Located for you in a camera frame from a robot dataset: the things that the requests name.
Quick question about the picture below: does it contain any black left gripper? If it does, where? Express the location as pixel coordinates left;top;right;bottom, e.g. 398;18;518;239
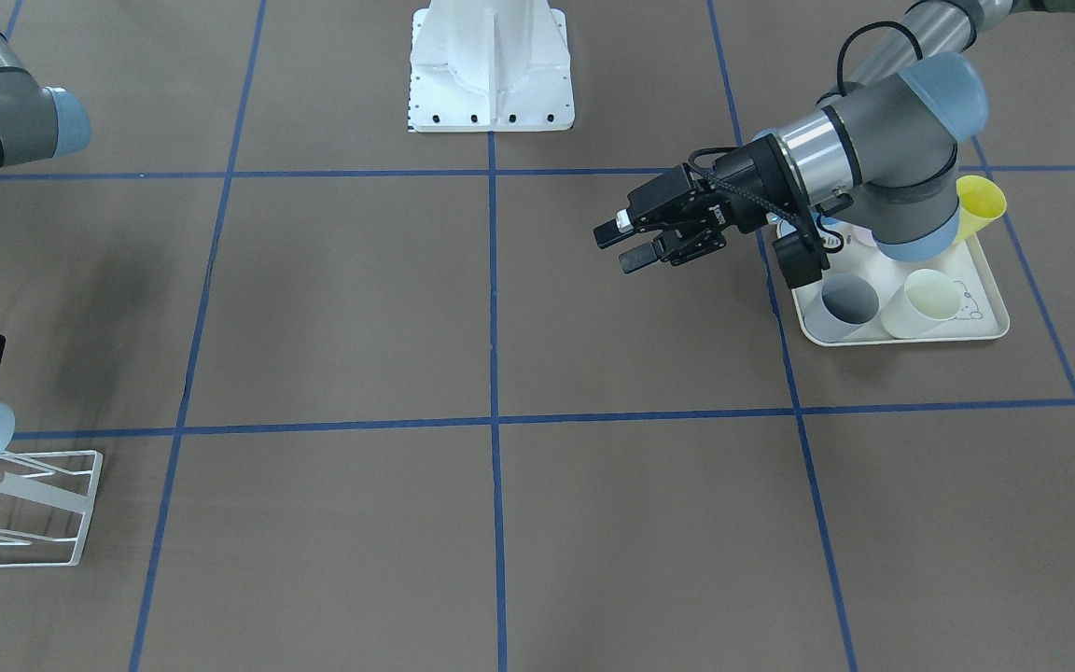
593;135;796;273

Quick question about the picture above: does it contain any yellow cup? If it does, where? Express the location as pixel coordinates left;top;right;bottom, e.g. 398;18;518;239
954;175;1008;245

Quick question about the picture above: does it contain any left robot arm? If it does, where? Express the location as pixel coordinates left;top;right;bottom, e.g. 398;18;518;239
593;1;1019;288

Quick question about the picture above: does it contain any grey cup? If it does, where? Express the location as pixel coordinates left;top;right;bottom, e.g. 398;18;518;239
803;273;880;343

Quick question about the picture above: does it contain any pink cup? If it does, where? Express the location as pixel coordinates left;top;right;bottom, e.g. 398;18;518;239
849;225;877;248

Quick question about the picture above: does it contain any pale green cup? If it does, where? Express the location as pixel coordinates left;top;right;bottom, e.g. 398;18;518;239
880;269;961;339

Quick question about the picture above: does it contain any cream plastic tray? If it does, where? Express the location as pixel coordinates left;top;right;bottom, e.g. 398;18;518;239
790;220;1012;347

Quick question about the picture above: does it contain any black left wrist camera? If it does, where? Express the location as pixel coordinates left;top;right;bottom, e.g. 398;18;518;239
773;231;831;290

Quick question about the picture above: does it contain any white wire cup rack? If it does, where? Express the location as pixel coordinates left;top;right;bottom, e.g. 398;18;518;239
0;451;105;569

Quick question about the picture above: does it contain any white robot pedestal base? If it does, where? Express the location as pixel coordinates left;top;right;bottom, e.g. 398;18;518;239
407;1;576;133

